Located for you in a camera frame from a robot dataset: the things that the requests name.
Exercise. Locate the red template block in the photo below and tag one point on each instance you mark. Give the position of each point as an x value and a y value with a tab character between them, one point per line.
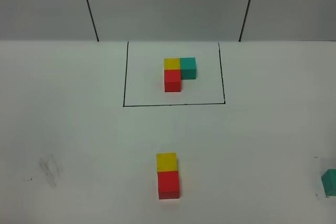
172	80

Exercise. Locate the yellow template block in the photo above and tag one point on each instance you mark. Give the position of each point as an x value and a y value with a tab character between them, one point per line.
172	64

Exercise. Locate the teal template block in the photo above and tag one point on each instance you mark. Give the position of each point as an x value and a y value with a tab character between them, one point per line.
188	68

